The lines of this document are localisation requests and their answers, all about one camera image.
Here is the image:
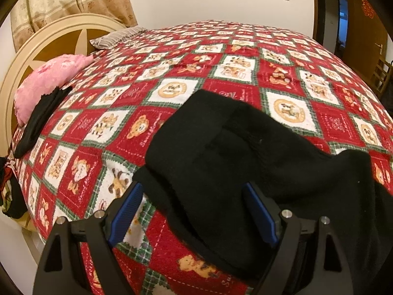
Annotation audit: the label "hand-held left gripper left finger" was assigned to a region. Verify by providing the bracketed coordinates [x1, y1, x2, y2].
[33, 181, 145, 295]

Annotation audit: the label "dark cloth pile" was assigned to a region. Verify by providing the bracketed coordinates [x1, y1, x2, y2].
[0, 155, 28, 219]

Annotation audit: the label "cream wooden headboard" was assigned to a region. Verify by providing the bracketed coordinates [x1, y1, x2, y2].
[0, 14, 123, 160]

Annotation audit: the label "red printed blanket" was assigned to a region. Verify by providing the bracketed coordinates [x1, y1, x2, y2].
[6, 21, 393, 295]

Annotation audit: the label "black garment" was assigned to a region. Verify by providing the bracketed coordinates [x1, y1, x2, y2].
[14, 85, 73, 159]

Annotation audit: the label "striped pillow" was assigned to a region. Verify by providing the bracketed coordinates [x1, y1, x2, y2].
[90, 26, 149, 50]

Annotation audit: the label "red paper door decoration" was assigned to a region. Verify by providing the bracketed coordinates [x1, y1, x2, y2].
[361, 0, 375, 19]

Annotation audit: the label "pink fluffy pillow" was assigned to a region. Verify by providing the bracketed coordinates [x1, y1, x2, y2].
[14, 54, 94, 126]

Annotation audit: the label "wooden chair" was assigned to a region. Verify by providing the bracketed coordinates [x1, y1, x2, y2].
[370, 55, 393, 94]

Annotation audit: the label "black pants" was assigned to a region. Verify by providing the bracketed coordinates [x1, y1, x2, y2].
[133, 89, 393, 295]

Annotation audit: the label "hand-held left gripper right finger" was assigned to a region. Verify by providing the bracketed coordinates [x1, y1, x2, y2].
[242, 182, 360, 295]

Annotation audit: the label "brown wooden door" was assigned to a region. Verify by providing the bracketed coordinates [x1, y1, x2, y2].
[345, 0, 390, 96]

